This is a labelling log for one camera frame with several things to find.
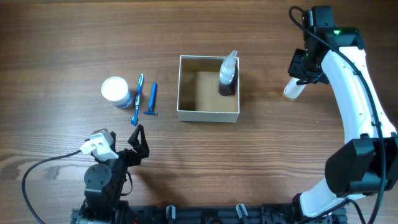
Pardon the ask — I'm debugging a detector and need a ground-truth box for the white tube with gold cap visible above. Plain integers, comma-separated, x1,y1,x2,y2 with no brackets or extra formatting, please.
283,78,306,99

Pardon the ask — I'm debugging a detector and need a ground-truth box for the blue spray bottle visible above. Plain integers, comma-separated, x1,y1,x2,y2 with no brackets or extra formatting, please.
218,50,238,96

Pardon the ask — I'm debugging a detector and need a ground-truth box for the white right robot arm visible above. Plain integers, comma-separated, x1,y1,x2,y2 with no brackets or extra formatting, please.
283,6,397,223

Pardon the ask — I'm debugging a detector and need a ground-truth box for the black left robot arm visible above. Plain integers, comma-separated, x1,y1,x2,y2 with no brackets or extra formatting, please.
71,124,150,224

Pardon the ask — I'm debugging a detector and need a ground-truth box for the blue toothbrush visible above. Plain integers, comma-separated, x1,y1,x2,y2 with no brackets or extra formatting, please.
131,73,144,126

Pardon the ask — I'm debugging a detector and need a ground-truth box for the blue razor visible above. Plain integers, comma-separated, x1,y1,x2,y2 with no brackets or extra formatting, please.
144,82,158,116

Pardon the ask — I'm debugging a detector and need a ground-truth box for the white round jar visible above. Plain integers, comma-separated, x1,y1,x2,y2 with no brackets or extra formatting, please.
101,77,132,108

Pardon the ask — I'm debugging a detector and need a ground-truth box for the white cardboard box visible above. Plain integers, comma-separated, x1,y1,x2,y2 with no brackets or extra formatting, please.
177,55,240,123

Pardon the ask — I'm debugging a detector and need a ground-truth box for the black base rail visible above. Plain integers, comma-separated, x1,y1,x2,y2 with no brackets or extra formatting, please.
71,203,348,224

